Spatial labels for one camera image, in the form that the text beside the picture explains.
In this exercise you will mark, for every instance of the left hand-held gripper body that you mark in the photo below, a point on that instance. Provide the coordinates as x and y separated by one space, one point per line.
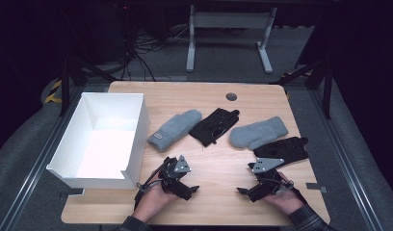
172 181

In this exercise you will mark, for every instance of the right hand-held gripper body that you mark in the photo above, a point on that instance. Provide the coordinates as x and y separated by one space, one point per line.
270 179

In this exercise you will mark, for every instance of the black glove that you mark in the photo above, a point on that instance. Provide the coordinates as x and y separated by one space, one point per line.
214 126
287 149

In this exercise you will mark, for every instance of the grey knit mitten with label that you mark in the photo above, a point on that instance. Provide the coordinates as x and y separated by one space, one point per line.
175 128

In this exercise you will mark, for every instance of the white box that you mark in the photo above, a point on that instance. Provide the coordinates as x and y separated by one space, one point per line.
101 150

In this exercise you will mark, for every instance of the person's right hand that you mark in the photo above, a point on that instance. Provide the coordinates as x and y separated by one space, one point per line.
287 200

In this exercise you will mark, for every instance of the person's left hand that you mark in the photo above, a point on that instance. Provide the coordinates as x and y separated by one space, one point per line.
151 202

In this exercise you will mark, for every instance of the dark round table grommet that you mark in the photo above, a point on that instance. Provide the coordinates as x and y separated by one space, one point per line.
231 97

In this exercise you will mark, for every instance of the black metal stand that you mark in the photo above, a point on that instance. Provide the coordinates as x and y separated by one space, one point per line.
327 93
65 83

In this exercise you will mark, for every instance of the yellow and black striped tape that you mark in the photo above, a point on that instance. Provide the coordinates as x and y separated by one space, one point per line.
53 96

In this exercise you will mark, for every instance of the grey metal table bracket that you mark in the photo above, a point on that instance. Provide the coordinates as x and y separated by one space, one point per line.
315 186
72 192

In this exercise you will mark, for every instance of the aluminium floor rail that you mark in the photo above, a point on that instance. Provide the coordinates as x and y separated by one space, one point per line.
34 173
345 166

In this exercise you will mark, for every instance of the white metal desk frame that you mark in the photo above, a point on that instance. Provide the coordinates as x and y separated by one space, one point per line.
230 20

